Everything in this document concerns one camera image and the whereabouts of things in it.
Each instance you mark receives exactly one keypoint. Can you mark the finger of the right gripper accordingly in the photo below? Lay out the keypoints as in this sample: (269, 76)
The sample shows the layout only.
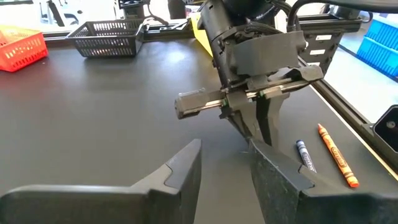
(272, 118)
(245, 118)

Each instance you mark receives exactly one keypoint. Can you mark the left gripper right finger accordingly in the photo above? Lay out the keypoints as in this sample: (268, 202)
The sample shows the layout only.
(326, 208)

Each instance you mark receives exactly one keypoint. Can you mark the blue crayon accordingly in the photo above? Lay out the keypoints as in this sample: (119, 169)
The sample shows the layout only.
(304, 154)

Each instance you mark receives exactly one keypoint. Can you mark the red plastic basket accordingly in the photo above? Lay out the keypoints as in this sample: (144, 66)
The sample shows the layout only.
(18, 49)

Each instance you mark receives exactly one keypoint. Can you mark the yellow plastic basket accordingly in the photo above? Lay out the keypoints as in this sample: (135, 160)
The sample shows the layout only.
(202, 37)

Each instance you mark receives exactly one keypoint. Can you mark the black plastic basket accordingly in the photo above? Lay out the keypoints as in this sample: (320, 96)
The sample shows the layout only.
(105, 40)

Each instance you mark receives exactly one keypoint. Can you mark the black table-level camera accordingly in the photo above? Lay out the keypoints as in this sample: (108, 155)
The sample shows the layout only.
(387, 127)

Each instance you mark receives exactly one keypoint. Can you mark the orange crayon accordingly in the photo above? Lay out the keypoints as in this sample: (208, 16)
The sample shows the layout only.
(337, 155)

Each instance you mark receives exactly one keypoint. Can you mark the blue plastic crate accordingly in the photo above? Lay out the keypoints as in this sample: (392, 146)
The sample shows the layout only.
(379, 46)

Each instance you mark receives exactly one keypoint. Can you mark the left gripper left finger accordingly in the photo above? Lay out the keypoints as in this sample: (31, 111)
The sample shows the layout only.
(93, 205)

